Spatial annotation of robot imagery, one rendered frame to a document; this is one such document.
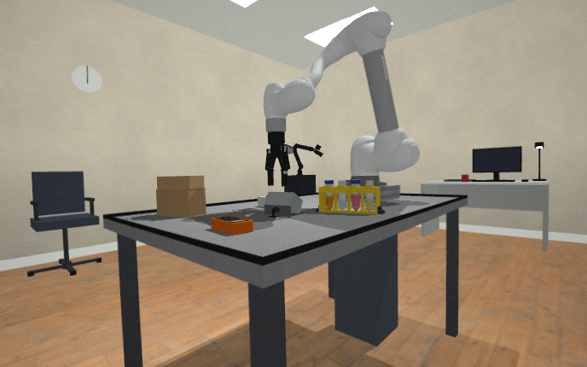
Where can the brown cardboard box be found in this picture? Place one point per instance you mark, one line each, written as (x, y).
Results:
(181, 196)

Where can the yellow rack with four tubes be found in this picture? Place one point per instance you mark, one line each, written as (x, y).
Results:
(348, 190)

